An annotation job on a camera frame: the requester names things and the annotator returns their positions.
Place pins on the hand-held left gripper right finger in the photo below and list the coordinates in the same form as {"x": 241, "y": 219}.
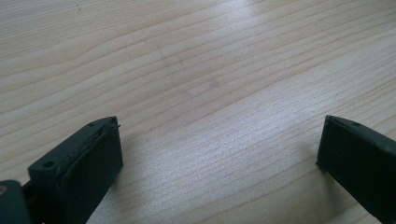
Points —
{"x": 361, "y": 161}

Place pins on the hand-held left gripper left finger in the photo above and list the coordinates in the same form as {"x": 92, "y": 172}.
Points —
{"x": 81, "y": 174}

